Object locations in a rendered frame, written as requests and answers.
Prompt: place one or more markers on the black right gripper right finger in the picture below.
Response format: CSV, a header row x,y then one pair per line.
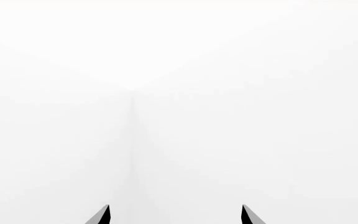
x,y
249,218

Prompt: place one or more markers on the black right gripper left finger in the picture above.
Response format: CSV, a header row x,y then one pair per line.
x,y
102,218

